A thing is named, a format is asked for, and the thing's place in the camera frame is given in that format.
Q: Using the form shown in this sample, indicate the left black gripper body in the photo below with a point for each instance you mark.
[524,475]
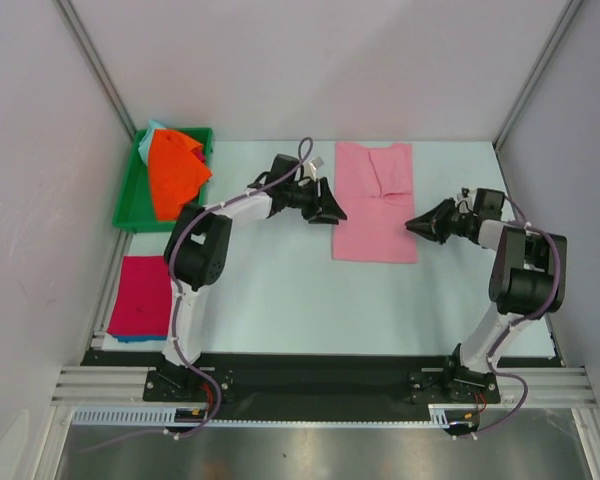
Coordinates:
[304,198]

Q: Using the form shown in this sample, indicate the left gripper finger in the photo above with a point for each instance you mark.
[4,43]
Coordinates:
[327,202]
[325,219]

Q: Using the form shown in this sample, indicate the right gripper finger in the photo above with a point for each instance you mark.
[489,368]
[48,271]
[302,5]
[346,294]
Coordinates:
[440,237]
[434,219]

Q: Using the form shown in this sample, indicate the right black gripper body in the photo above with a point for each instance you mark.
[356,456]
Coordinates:
[443,223]

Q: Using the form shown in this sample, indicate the pink t shirt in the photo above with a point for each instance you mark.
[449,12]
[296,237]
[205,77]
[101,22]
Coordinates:
[375,188]

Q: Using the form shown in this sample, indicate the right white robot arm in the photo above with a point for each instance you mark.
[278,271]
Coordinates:
[528,277]

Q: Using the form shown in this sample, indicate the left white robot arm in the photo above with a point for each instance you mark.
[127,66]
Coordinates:
[197,249]

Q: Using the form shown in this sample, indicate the magenta t shirt in bin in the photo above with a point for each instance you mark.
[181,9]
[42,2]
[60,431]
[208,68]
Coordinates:
[199,154]

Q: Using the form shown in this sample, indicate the orange t shirt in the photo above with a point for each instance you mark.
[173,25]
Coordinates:
[175,174]

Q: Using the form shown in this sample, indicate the light blue t shirt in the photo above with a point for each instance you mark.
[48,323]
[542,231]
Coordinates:
[146,141]

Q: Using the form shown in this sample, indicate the folded magenta t shirt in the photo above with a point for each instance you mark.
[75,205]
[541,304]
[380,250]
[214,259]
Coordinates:
[144,297]

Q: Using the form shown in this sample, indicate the folded blue t shirt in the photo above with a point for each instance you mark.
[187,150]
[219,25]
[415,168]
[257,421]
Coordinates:
[138,338]

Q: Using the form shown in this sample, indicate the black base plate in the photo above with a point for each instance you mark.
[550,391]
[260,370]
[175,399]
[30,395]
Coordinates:
[313,388]

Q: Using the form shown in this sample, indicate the slotted cable duct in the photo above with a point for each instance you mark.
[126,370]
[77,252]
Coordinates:
[172,417]

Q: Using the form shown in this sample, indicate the aluminium frame rail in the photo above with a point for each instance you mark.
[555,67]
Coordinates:
[559,387]

